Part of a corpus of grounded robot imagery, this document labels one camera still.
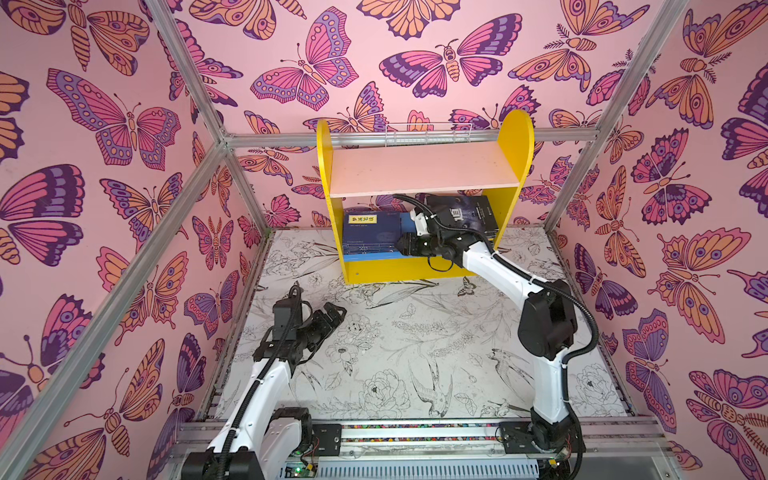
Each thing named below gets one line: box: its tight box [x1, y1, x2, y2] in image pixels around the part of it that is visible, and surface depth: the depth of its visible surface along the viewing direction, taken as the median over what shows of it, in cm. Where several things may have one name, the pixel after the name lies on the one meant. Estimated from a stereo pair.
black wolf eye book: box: [425, 195, 499, 233], surface depth 94 cm
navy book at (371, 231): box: [343, 211, 402, 254], surface depth 97 cm
